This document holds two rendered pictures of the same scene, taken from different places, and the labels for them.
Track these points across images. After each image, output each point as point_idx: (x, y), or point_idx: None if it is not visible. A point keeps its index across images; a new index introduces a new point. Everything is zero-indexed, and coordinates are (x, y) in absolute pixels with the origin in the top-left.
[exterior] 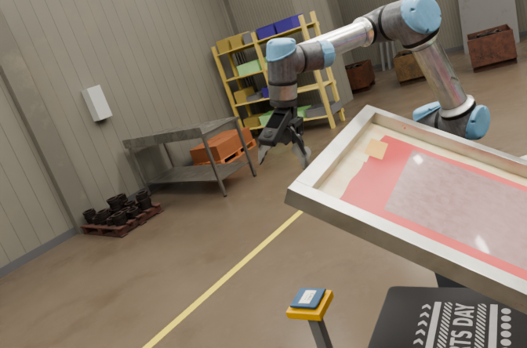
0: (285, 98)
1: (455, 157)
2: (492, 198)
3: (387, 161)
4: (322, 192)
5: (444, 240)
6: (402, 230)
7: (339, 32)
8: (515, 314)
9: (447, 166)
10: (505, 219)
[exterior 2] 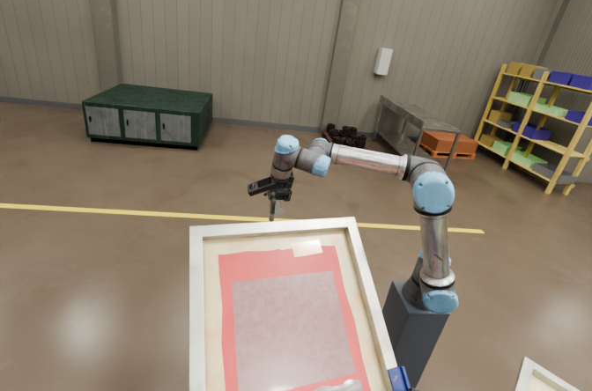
0: (273, 175)
1: (354, 302)
2: (316, 346)
3: (296, 261)
4: (201, 244)
5: (228, 328)
6: (198, 300)
7: (372, 156)
8: None
9: (332, 301)
10: (294, 362)
